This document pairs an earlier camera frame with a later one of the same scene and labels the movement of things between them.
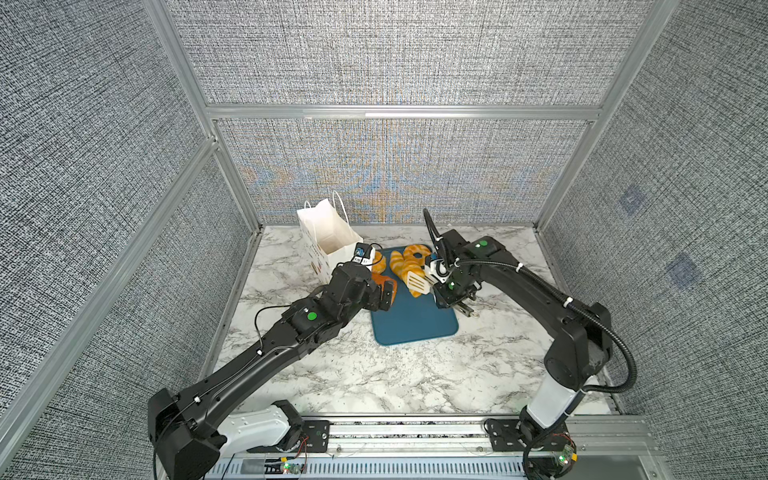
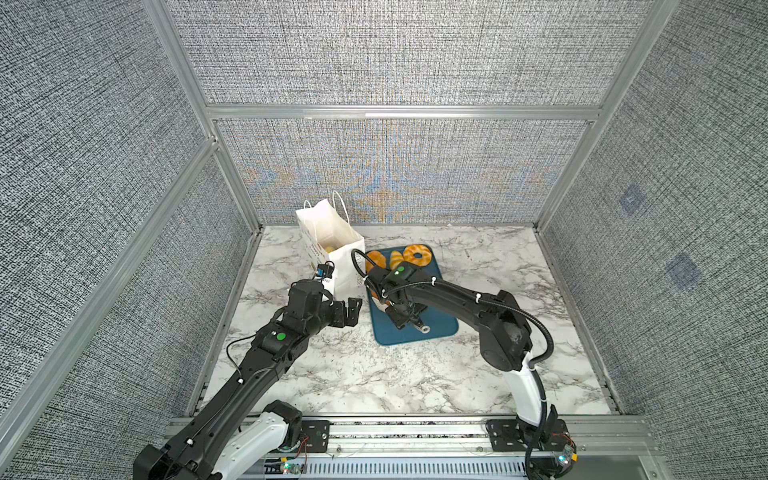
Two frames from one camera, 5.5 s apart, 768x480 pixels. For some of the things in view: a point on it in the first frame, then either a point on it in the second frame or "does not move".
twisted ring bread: x=414 y=259 does not move
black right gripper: x=446 y=301 to x=398 y=321
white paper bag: x=329 y=238 does not move
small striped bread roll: x=398 y=266 does not move
